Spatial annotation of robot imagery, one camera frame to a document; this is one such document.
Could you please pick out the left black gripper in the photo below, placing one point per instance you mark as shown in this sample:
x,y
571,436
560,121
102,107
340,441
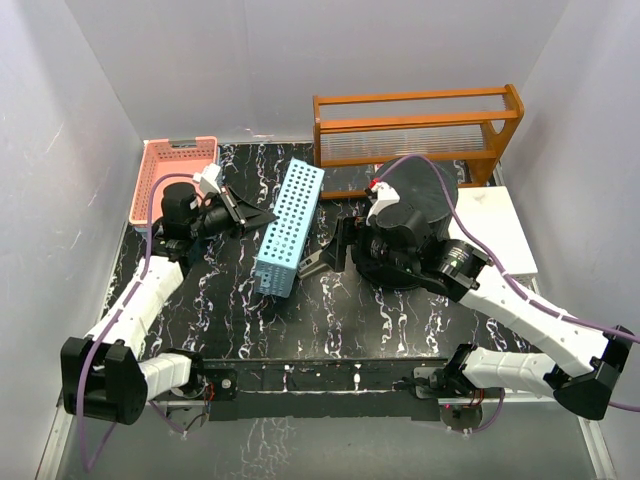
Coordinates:
x,y
242,215

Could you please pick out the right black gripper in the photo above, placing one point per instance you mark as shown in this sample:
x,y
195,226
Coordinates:
x,y
357,233

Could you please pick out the blue perforated plastic basket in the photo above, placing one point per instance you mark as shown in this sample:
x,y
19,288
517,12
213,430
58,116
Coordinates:
x,y
285,238

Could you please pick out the large black plastic bucket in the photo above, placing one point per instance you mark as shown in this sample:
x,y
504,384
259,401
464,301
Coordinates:
x,y
416,227

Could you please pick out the white perforated plastic basket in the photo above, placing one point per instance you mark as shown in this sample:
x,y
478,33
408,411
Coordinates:
x,y
489,214

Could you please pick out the black silver stapler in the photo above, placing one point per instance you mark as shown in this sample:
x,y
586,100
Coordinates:
x,y
314,264

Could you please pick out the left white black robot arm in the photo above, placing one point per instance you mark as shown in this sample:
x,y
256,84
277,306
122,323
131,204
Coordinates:
x,y
103,374

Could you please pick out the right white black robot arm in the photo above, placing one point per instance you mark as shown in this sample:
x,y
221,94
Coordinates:
x,y
577,365

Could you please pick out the orange wooden shelf rack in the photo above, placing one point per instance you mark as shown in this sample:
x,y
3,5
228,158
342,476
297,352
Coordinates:
x,y
473,126

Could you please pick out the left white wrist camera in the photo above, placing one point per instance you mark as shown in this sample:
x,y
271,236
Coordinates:
x,y
207,180

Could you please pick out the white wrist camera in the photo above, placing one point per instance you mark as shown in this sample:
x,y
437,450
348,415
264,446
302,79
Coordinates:
x,y
381,196
207,180

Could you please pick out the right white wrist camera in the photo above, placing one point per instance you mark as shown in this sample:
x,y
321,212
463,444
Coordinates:
x,y
381,196

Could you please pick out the black front mounting rail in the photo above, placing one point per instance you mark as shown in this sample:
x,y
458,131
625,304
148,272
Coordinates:
x,y
322,388

